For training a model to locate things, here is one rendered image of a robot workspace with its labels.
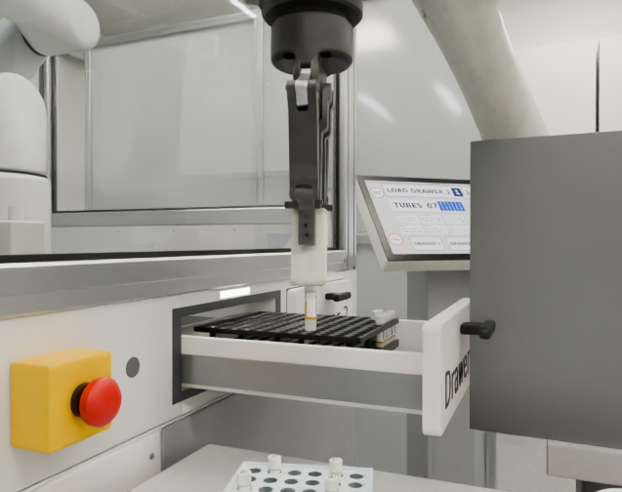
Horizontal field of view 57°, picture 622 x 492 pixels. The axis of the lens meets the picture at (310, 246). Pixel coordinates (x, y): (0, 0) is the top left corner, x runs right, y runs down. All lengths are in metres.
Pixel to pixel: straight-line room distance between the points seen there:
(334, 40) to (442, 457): 1.41
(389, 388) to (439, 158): 1.78
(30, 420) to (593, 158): 0.66
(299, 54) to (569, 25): 4.03
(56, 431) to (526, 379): 0.55
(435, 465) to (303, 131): 1.38
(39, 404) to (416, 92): 2.07
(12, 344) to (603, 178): 0.66
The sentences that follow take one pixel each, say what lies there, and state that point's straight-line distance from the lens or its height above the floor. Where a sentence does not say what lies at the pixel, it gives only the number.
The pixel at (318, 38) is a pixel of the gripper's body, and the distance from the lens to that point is 0.51.
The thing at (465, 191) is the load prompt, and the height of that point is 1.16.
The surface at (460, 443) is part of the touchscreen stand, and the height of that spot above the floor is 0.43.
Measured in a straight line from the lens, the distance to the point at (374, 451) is 2.52.
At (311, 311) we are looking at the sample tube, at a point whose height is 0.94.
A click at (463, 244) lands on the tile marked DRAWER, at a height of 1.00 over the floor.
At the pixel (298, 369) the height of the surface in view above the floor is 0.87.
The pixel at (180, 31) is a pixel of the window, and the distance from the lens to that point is 0.77.
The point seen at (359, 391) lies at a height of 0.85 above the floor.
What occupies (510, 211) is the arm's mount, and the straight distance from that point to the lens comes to 0.77.
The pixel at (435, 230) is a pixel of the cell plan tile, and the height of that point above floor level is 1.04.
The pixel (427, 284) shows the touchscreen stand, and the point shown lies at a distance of 1.63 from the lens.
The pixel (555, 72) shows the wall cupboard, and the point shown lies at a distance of 4.03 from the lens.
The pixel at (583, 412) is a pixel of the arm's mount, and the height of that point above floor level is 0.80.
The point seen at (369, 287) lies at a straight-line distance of 2.38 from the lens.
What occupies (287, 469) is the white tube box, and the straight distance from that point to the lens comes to 0.57.
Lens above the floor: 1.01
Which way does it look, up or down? level
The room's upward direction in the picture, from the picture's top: straight up
